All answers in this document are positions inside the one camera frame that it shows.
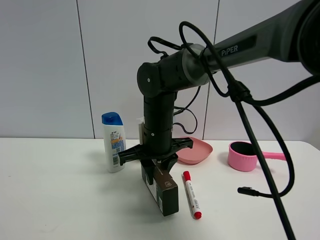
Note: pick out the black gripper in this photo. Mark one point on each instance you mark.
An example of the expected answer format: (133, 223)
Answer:
(169, 158)

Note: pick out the dark brown carton box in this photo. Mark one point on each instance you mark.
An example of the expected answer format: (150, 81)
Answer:
(164, 190)

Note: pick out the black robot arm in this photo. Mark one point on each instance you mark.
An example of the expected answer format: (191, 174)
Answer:
(290, 36)

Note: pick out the white blue-capped shampoo bottle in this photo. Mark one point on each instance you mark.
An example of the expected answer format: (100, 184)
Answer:
(114, 140)

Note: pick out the red and white marker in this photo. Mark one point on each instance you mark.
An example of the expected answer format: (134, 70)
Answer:
(192, 197)

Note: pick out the pink measuring cup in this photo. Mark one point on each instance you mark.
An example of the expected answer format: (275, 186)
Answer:
(241, 156)

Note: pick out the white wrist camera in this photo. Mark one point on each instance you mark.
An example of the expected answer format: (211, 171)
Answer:
(141, 122)

